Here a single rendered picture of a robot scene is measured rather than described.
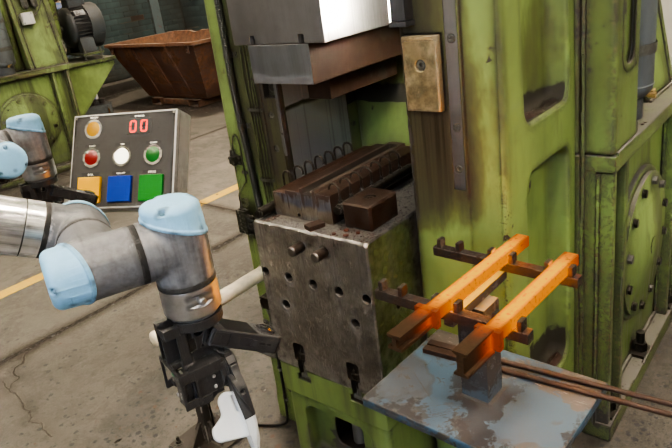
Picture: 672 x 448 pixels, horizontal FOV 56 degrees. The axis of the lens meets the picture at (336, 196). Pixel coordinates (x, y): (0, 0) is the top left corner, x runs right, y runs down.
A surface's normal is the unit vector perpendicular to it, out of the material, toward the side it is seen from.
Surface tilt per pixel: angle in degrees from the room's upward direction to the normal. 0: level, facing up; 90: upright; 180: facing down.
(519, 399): 0
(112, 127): 60
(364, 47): 90
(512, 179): 90
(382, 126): 90
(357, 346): 90
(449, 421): 0
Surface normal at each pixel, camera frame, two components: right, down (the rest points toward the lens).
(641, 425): -0.13, -0.93
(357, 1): 0.78, 0.13
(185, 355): 0.59, 0.22
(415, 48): -0.62, 0.35
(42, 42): 0.65, -0.01
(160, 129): -0.26, -0.15
